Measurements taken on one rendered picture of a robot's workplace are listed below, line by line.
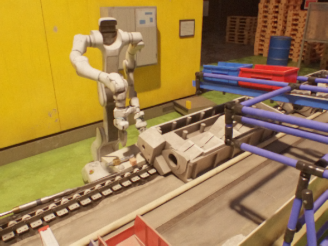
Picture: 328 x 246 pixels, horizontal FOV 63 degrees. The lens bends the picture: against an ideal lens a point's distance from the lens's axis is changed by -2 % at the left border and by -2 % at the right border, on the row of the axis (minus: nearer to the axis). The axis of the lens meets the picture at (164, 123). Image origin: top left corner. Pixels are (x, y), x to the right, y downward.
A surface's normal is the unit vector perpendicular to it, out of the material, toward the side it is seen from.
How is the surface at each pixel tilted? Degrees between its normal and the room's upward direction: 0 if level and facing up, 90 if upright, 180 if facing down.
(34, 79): 90
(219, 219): 0
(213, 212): 0
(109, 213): 0
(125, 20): 90
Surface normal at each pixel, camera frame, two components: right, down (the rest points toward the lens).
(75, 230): 0.00, -0.91
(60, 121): 0.64, 0.31
